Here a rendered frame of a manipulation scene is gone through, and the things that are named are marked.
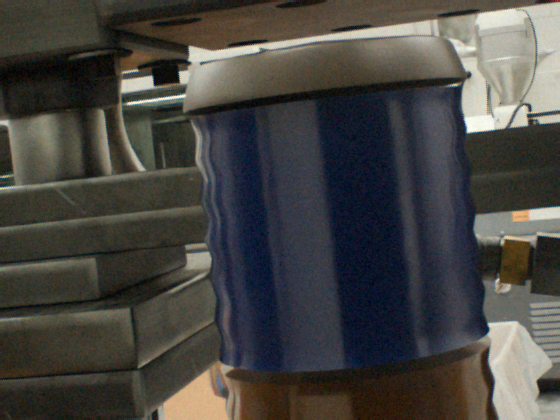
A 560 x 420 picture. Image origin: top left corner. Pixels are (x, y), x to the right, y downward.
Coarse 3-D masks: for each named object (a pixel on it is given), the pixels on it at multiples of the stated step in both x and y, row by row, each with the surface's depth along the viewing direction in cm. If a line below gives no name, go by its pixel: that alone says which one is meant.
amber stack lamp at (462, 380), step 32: (448, 352) 15; (480, 352) 15; (256, 384) 14; (288, 384) 14; (320, 384) 14; (352, 384) 14; (384, 384) 14; (416, 384) 14; (448, 384) 14; (480, 384) 15; (256, 416) 14; (288, 416) 14; (320, 416) 14; (352, 416) 14; (384, 416) 14; (416, 416) 14; (448, 416) 14; (480, 416) 15
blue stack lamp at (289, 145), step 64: (192, 128) 15; (256, 128) 14; (320, 128) 14; (384, 128) 14; (448, 128) 14; (256, 192) 14; (320, 192) 14; (384, 192) 14; (448, 192) 14; (256, 256) 14; (320, 256) 14; (384, 256) 14; (448, 256) 14; (256, 320) 14; (320, 320) 14; (384, 320) 14; (448, 320) 14
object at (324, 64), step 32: (224, 64) 14; (256, 64) 14; (288, 64) 14; (320, 64) 14; (352, 64) 14; (384, 64) 14; (416, 64) 14; (448, 64) 14; (192, 96) 15; (224, 96) 14; (256, 96) 14; (288, 96) 14; (320, 96) 15
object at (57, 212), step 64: (64, 128) 41; (512, 128) 35; (0, 192) 39; (64, 192) 39; (128, 192) 38; (192, 192) 38; (512, 192) 36; (0, 256) 40; (64, 256) 39; (128, 256) 41; (192, 256) 51; (0, 320) 36; (64, 320) 36; (128, 320) 35; (192, 320) 41; (0, 384) 36; (64, 384) 36; (128, 384) 35
